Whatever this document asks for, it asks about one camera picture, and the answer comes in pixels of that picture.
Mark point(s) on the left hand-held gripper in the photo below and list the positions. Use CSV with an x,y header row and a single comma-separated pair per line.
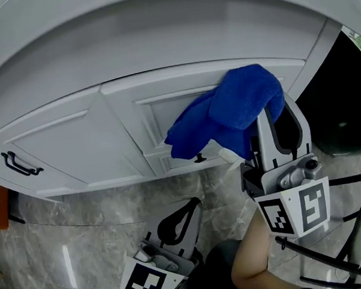
x,y
146,283

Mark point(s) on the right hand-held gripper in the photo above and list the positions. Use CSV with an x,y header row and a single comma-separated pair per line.
x,y
313,205

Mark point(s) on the blue cloth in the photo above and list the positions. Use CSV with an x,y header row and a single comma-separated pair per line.
x,y
237,103

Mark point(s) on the white drawer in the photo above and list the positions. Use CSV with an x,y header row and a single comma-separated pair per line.
x,y
176,163
126,114

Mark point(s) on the person's right forearm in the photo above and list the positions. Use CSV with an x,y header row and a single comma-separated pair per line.
x,y
257,254

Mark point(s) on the black drawer knob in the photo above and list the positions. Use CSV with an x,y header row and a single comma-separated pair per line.
x,y
200,158

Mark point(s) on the person's dark trousers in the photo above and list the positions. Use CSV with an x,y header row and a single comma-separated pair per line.
x,y
217,264

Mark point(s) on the white vanity cabinet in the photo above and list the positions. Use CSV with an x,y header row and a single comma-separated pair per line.
x,y
320,51

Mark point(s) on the white washbasin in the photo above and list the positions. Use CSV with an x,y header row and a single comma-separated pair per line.
x,y
154,6

